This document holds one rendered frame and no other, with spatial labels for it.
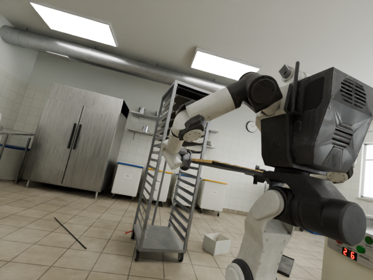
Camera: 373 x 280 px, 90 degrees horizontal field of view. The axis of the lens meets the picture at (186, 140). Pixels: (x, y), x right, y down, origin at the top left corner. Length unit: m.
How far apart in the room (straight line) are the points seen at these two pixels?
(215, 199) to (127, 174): 1.99
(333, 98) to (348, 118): 0.09
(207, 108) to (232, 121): 4.66
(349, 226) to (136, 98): 4.81
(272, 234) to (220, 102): 0.52
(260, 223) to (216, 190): 3.65
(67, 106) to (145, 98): 1.78
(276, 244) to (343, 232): 0.28
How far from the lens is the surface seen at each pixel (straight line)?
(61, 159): 4.27
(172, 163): 0.91
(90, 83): 5.42
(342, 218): 0.66
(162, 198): 4.23
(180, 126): 0.72
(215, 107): 0.68
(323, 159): 0.70
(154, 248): 2.07
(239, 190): 5.35
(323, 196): 0.68
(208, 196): 4.39
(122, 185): 4.24
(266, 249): 0.85
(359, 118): 0.79
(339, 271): 1.38
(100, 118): 4.13
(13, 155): 5.12
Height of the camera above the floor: 0.97
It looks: 8 degrees up
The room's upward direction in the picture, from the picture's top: 11 degrees clockwise
